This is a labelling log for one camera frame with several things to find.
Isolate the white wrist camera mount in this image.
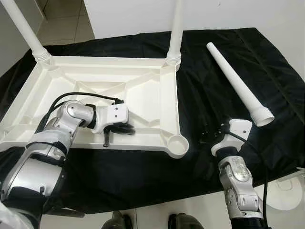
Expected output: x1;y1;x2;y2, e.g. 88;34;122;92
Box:
93;103;130;134
211;119;253;156

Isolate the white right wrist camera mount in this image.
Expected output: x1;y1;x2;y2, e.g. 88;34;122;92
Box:
211;119;253;156

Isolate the black metal frame bar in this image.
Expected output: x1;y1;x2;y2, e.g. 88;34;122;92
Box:
261;171;292;187
45;208;85;218

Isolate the black table cloth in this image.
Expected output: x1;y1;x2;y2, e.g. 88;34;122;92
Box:
0;28;305;214

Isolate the white tapered plastic table leg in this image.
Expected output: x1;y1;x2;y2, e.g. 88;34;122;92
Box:
166;0;184;67
0;0;53;65
206;42;275;127

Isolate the grey robot foot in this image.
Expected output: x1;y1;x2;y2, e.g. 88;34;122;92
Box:
101;211;134;229
168;213;205;229

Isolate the white plastic ribbed table top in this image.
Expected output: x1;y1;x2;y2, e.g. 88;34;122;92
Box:
0;52;190;159

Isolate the grey robot left foot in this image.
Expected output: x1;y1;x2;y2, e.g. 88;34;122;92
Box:
101;211;134;229

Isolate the grey robot right foot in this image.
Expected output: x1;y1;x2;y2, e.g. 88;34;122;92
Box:
168;213;205;229

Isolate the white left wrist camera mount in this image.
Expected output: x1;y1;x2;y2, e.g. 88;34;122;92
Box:
93;103;130;134

